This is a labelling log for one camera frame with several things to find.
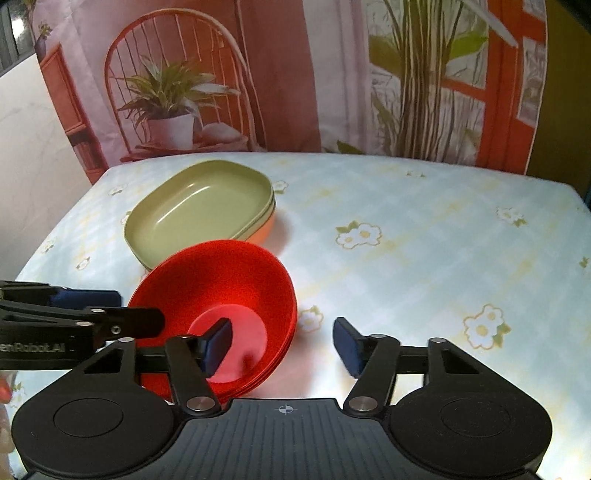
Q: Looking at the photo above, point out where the floral tablecloth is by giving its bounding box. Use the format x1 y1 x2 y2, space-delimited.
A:
8 150 591 480

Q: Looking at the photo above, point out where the printed backdrop cloth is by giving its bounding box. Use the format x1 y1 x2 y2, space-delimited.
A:
34 0 549 185

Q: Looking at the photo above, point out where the green plate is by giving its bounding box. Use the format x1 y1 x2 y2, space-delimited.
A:
233 196 277 241
122 160 276 273

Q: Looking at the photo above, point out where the person's left hand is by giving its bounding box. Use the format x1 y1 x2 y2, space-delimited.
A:
0 381 14 462

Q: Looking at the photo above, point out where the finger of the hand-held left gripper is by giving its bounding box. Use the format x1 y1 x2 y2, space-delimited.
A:
0 302 165 343
0 281 122 309

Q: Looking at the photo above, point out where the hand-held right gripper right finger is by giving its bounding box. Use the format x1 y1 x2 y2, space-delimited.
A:
333 316 492 411

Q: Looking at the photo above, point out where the red bowl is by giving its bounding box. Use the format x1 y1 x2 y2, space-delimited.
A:
141 323 296 399
139 295 298 393
127 239 297 385

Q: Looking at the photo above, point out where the orange plate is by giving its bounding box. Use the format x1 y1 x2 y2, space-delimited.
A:
245 209 278 246

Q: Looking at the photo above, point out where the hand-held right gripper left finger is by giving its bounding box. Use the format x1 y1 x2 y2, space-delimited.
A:
81 318 233 414

